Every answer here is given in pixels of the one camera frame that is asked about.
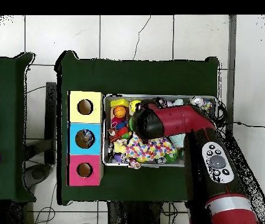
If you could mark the orange basketball toy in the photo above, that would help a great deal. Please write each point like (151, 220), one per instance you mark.
(119, 111)

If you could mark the wooden box with three holes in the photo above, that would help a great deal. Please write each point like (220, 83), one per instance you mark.
(95, 116)

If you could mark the crushed clear plastic bottle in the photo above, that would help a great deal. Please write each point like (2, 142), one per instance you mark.
(89, 136)

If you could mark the dark green tablecloth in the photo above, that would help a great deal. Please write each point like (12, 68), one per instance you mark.
(146, 77)
(6, 93)

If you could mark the colourful polka dot cloth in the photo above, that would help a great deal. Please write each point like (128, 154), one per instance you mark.
(148, 149)

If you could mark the crushed silver can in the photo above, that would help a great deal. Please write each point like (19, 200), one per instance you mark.
(196, 100)

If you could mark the silver mesh bin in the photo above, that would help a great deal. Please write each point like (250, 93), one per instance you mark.
(123, 163)

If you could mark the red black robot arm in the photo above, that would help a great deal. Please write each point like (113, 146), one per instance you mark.
(176, 119)

